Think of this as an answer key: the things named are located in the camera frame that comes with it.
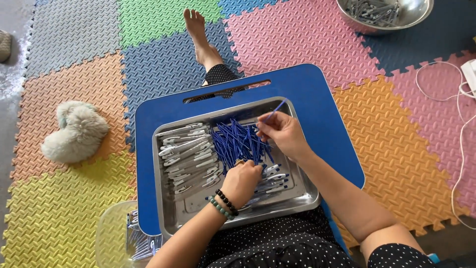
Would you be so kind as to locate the person's left hand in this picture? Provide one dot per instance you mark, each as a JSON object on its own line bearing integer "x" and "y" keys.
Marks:
{"x": 240, "y": 184}

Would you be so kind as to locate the person's right hand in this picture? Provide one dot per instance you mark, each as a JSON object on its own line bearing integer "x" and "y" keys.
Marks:
{"x": 288, "y": 136}

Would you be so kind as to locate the person's left fingers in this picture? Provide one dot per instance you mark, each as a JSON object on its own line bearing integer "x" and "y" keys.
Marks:
{"x": 245, "y": 166}

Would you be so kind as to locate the single blue pen refill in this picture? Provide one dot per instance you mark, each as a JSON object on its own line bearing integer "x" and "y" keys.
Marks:
{"x": 279, "y": 105}

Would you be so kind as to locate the pile of blue refills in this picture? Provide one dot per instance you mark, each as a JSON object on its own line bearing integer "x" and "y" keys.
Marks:
{"x": 234, "y": 143}

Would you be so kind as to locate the heap of assembled pens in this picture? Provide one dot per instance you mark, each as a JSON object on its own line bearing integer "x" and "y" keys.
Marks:
{"x": 273, "y": 180}

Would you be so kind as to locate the pile of grey pen barrels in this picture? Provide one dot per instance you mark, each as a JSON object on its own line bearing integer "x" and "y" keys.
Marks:
{"x": 187, "y": 160}

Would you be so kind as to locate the black polka-dot clothing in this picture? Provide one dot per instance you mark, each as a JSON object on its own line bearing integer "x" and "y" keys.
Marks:
{"x": 275, "y": 242}

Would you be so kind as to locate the steel rectangular tray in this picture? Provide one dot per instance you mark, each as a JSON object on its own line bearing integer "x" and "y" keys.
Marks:
{"x": 174, "y": 212}

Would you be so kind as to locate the blue lap table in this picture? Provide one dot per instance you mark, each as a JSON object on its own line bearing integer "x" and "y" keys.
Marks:
{"x": 319, "y": 108}

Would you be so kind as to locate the tubful of finished pens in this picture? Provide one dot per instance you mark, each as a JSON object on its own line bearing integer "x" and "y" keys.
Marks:
{"x": 143, "y": 242}

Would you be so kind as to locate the person's bare foot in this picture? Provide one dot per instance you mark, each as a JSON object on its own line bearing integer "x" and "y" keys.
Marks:
{"x": 200, "y": 37}

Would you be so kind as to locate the clear plastic tub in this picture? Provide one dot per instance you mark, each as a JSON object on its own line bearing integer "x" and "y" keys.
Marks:
{"x": 111, "y": 234}

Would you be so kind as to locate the fluffy white slipper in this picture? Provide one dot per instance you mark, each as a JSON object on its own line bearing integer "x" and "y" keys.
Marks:
{"x": 72, "y": 108}
{"x": 80, "y": 136}

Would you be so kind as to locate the colourful foam puzzle mat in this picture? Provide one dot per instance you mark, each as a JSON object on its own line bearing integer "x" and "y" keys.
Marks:
{"x": 74, "y": 67}

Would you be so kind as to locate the bowlful of grey pen parts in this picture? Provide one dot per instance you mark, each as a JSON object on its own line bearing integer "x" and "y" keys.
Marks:
{"x": 372, "y": 11}

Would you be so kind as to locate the steel round bowl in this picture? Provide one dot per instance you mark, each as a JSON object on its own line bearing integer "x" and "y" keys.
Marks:
{"x": 416, "y": 15}

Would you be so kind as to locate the white power adapter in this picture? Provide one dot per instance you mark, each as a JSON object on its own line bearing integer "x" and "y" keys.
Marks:
{"x": 470, "y": 76}

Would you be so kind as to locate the grey slipper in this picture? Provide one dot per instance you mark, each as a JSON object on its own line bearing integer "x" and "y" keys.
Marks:
{"x": 4, "y": 46}

